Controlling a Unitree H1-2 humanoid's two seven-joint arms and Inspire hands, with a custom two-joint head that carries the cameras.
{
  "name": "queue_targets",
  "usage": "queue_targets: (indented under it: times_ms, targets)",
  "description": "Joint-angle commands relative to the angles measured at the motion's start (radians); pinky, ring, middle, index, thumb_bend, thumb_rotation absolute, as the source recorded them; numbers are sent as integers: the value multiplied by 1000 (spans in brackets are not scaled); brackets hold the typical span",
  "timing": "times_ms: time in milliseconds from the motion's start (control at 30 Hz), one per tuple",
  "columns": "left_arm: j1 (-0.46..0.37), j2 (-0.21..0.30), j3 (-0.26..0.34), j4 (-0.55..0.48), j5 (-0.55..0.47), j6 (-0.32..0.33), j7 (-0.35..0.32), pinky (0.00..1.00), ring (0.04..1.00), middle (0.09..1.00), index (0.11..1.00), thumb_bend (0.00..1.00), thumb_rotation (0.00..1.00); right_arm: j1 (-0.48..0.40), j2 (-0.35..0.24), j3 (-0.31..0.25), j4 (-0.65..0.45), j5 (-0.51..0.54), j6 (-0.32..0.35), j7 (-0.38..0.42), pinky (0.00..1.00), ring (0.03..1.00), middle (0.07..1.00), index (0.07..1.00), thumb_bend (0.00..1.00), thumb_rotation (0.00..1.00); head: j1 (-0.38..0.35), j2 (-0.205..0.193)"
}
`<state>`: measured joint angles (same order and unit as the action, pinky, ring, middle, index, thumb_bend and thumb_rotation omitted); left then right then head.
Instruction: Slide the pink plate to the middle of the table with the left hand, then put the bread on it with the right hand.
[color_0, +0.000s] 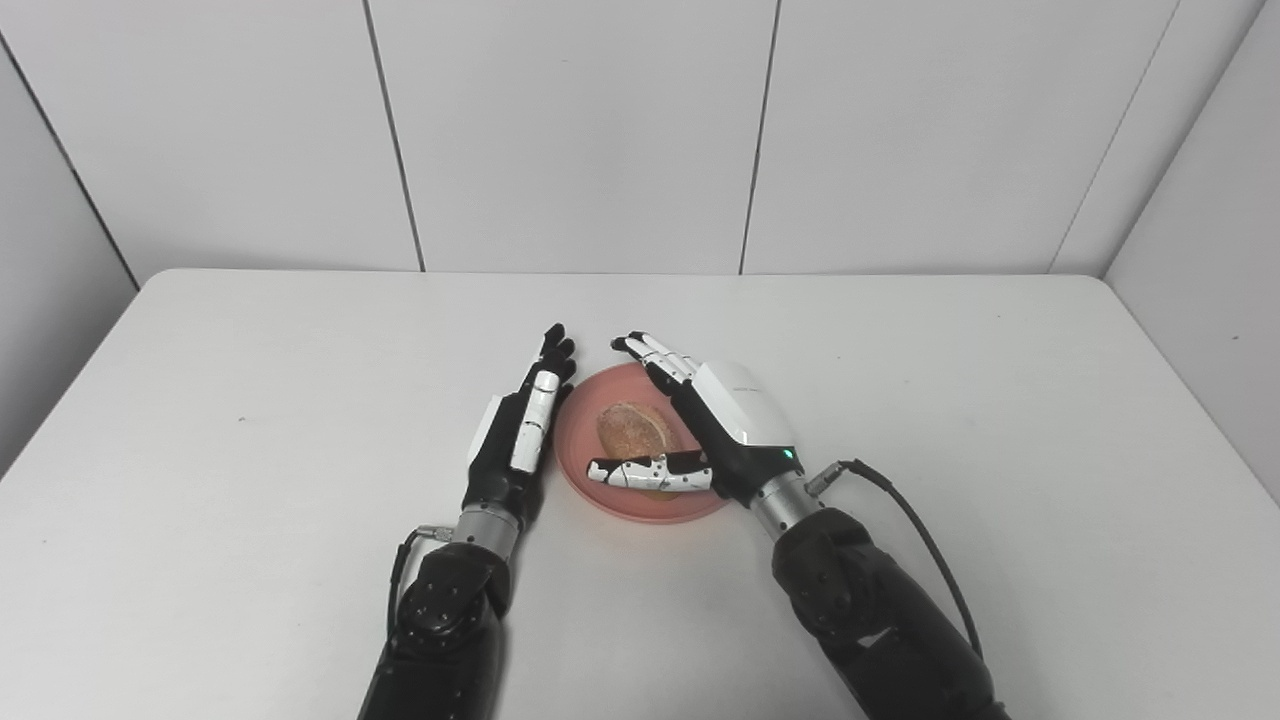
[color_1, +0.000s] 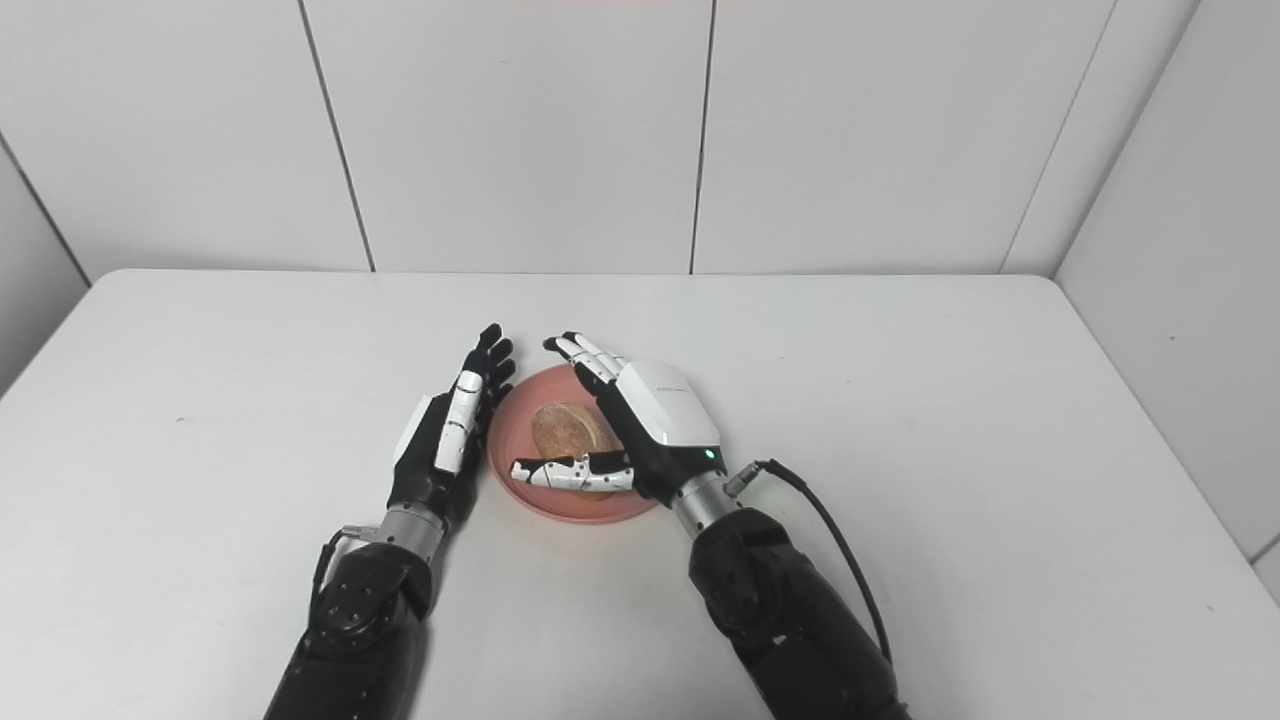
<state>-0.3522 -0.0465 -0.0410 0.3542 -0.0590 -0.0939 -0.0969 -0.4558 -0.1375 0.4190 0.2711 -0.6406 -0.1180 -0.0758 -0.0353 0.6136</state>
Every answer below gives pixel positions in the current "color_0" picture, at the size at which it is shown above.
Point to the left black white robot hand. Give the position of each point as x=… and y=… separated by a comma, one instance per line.
x=525, y=435

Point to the golden bread roll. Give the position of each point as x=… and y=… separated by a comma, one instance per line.
x=634, y=432

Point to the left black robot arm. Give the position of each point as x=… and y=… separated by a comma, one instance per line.
x=440, y=620

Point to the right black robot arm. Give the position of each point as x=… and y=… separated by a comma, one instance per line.
x=870, y=610

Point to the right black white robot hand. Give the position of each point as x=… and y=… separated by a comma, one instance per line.
x=720, y=430

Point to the pink round plate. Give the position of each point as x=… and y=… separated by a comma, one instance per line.
x=640, y=440

